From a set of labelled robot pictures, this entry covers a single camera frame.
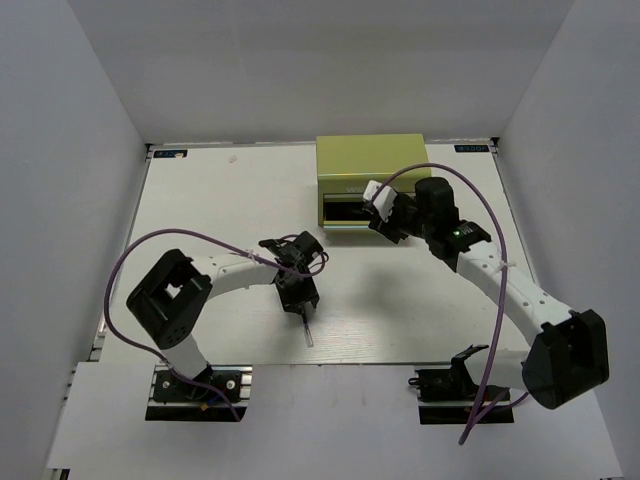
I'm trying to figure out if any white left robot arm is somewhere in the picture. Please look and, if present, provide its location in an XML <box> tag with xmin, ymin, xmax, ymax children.
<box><xmin>126</xmin><ymin>231</ymin><xmax>328</xmax><ymax>399</ymax></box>

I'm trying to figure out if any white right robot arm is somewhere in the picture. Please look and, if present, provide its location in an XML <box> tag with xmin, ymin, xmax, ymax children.
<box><xmin>363</xmin><ymin>177</ymin><xmax>610</xmax><ymax>410</ymax></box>

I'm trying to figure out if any blue refill pen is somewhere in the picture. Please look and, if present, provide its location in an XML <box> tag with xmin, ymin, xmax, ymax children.
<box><xmin>301</xmin><ymin>313</ymin><xmax>314</xmax><ymax>348</ymax></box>

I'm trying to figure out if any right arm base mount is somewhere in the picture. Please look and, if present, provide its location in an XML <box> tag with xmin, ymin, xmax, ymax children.
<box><xmin>407</xmin><ymin>366</ymin><xmax>514</xmax><ymax>426</ymax></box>

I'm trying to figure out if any red refill pen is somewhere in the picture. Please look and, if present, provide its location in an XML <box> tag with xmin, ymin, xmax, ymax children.
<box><xmin>345</xmin><ymin>208</ymin><xmax>371</xmax><ymax>219</ymax></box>

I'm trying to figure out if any corner label sticker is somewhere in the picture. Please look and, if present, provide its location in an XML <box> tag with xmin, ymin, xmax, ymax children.
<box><xmin>454</xmin><ymin>144</ymin><xmax>490</xmax><ymax>153</ymax></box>
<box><xmin>153</xmin><ymin>149</ymin><xmax>188</xmax><ymax>159</ymax></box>

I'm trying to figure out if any left corner label sticker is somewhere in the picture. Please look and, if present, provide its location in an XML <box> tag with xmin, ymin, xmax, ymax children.
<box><xmin>153</xmin><ymin>149</ymin><xmax>188</xmax><ymax>159</ymax></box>

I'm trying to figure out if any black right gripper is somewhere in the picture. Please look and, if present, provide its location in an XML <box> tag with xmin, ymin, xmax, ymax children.
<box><xmin>370</xmin><ymin>192</ymin><xmax>435</xmax><ymax>244</ymax></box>

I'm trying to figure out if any right corner label sticker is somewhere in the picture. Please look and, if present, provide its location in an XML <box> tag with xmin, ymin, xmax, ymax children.
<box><xmin>454</xmin><ymin>144</ymin><xmax>490</xmax><ymax>153</ymax></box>

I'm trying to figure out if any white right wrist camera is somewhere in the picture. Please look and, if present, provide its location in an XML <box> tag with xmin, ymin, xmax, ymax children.
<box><xmin>362</xmin><ymin>180</ymin><xmax>398</xmax><ymax>222</ymax></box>

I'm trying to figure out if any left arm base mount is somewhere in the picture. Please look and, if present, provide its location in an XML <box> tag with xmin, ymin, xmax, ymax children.
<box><xmin>145</xmin><ymin>366</ymin><xmax>253</xmax><ymax>423</ymax></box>

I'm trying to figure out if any green metal tool chest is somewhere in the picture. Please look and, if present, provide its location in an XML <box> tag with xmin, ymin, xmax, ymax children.
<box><xmin>316</xmin><ymin>134</ymin><xmax>428</xmax><ymax>231</ymax></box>

